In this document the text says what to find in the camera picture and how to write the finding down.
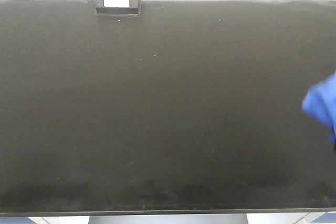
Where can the blue cloth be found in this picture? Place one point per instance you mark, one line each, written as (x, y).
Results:
(319, 103)

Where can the blue base cabinet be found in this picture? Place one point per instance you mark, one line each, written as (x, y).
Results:
(19, 220)
(320, 217)

